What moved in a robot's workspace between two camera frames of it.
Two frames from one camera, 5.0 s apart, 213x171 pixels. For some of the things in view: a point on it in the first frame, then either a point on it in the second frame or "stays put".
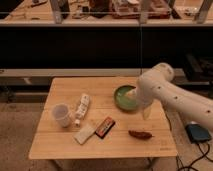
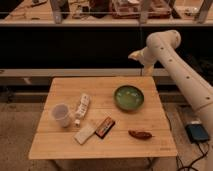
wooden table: (101, 118) stays put
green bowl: (122, 102) stays put
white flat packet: (84, 133) stays put
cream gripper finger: (146, 113) to (148, 69)
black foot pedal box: (198, 133) stays put
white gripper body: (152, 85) to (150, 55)
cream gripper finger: (131, 94) to (135, 55)
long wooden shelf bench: (42, 77) stays put
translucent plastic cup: (61, 114) stays put
